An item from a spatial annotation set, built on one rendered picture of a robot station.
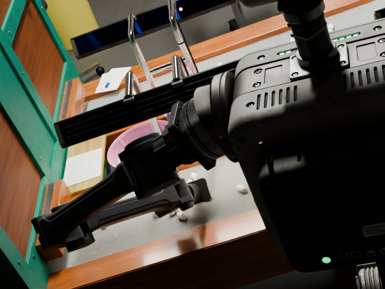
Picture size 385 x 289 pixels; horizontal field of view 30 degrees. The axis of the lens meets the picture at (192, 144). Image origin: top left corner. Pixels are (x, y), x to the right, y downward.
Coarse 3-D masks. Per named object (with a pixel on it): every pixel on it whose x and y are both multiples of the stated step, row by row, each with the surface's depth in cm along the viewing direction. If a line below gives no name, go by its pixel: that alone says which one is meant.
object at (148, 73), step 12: (168, 0) 252; (168, 12) 244; (132, 24) 247; (132, 36) 242; (180, 36) 241; (132, 48) 243; (180, 48) 244; (144, 60) 246; (192, 60) 248; (144, 72) 248; (156, 72) 249; (192, 72) 249; (156, 84) 253
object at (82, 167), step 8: (88, 152) 258; (96, 152) 256; (72, 160) 258; (80, 160) 256; (88, 160) 254; (96, 160) 252; (72, 168) 253; (80, 168) 252; (88, 168) 250; (96, 168) 248; (64, 176) 251; (72, 176) 249; (80, 176) 247; (88, 176) 246; (96, 176) 244; (72, 184) 245
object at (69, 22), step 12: (48, 0) 509; (60, 0) 511; (72, 0) 516; (84, 0) 526; (48, 12) 516; (60, 12) 516; (72, 12) 519; (84, 12) 526; (60, 24) 521; (72, 24) 523; (84, 24) 528; (96, 24) 541; (60, 36) 529; (72, 36) 528; (72, 48) 534
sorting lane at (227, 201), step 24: (192, 168) 235; (216, 168) 230; (240, 168) 226; (216, 192) 221; (240, 192) 217; (144, 216) 224; (168, 216) 220; (192, 216) 216; (216, 216) 212; (96, 240) 223; (120, 240) 219; (144, 240) 215; (72, 264) 218
